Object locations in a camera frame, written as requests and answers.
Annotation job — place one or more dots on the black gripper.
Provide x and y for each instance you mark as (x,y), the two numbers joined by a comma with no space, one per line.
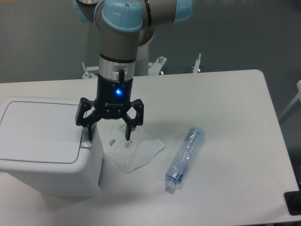
(114,96)

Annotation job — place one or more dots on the empty clear plastic bottle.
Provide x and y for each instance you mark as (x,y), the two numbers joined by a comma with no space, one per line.
(184,158)

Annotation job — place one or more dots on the white frame at right edge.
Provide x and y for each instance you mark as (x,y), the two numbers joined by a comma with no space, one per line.
(292,106)

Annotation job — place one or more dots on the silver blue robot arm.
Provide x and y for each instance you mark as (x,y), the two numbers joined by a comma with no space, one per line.
(121,23)

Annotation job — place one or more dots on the crumpled white plastic bag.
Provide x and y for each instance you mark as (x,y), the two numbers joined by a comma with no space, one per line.
(134,153)

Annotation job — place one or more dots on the black table edge clamp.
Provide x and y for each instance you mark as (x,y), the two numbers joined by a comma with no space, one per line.
(293,202)

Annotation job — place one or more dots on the white plastic trash can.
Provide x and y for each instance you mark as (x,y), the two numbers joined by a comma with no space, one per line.
(41,145)

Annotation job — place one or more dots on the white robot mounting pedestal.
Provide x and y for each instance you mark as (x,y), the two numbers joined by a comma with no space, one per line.
(143,67)

